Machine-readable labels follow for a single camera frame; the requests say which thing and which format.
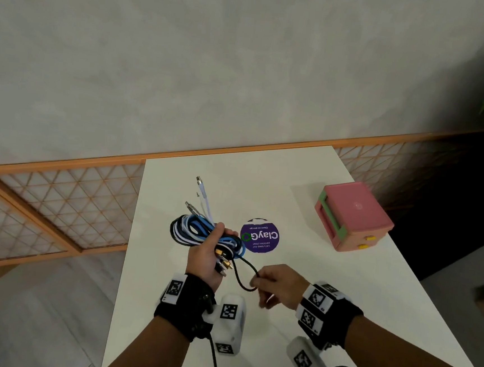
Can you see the pink box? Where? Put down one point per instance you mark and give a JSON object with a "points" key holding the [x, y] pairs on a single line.
{"points": [[358, 208]]}

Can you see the person's right forearm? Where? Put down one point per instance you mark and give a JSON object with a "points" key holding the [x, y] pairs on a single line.
{"points": [[412, 365]]}

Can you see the person's left forearm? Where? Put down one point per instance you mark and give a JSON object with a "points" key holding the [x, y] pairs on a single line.
{"points": [[147, 350]]}

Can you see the person's left hand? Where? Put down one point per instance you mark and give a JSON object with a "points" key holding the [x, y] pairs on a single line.
{"points": [[203, 258]]}

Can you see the white table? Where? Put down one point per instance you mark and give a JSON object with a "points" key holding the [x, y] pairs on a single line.
{"points": [[297, 321]]}

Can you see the round purple sticker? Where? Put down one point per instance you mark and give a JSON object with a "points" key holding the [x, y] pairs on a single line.
{"points": [[262, 238]]}

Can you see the person's right hand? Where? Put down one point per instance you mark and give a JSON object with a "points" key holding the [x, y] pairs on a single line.
{"points": [[286, 284]]}

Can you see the black marker wristband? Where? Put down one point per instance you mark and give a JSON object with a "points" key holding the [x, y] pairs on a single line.
{"points": [[185, 305], [332, 316]]}

